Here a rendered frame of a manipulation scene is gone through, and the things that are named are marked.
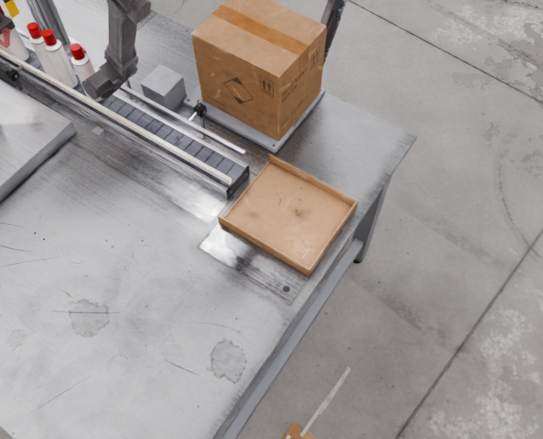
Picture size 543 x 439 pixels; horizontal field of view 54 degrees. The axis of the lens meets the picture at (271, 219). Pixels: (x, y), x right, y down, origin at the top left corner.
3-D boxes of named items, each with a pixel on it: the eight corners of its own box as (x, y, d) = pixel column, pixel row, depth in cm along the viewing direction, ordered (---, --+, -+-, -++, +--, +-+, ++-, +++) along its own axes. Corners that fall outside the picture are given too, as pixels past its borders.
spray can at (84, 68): (84, 98, 168) (62, 48, 151) (96, 89, 170) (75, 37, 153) (96, 105, 167) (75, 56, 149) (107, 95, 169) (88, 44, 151)
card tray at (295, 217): (218, 222, 151) (217, 215, 147) (269, 160, 162) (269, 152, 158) (308, 276, 142) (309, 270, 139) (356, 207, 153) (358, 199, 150)
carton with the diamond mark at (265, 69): (201, 100, 172) (190, 32, 148) (245, 57, 181) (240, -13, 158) (279, 142, 163) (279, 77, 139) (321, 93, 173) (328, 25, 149)
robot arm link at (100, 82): (139, 66, 141) (117, 40, 140) (106, 89, 136) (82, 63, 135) (131, 85, 152) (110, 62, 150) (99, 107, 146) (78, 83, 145)
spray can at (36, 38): (45, 78, 173) (19, 27, 155) (57, 69, 175) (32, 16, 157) (57, 84, 171) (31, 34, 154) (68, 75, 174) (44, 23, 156)
